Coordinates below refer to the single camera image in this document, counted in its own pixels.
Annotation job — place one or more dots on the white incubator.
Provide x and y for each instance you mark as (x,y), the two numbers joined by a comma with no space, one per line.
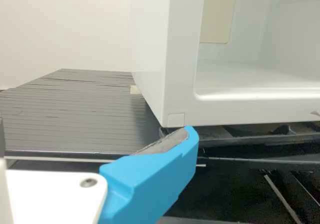
(180,59)

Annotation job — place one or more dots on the black platform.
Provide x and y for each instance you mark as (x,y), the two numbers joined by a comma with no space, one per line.
(75,114)

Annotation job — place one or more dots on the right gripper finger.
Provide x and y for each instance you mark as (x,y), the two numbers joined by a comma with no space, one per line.
(150,179)

